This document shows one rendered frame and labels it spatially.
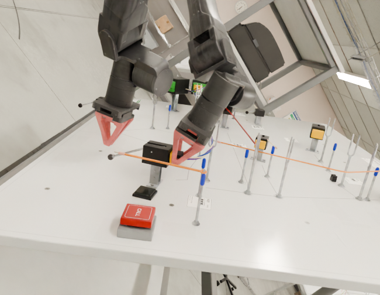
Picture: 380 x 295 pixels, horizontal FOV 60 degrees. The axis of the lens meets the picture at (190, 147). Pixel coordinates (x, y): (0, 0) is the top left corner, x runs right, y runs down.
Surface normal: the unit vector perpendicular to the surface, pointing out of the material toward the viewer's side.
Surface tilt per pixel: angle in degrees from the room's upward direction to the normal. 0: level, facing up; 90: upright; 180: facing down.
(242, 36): 90
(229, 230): 50
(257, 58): 90
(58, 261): 0
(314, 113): 90
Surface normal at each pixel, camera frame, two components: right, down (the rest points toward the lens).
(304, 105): -0.01, 0.33
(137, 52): 0.00, -0.68
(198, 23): -0.63, -0.16
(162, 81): 0.80, 0.44
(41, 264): 0.84, -0.50
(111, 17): -0.56, 0.62
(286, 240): 0.13, -0.94
